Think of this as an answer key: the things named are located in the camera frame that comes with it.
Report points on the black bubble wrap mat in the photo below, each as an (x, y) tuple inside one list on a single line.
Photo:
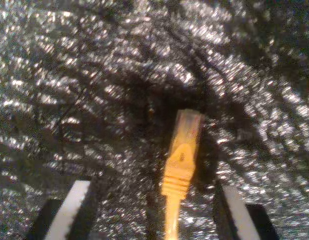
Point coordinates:
[(69, 75)]

